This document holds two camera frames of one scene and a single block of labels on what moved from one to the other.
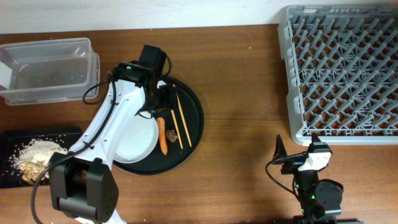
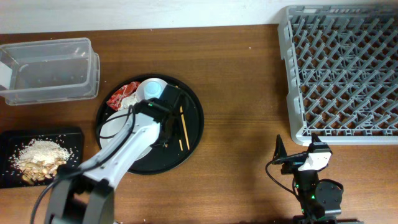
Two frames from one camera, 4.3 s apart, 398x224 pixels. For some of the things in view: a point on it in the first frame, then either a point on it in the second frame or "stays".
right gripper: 293,163 stays
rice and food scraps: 32,158 stays
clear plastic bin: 49,71 stays
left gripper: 165,102 -> 176,126
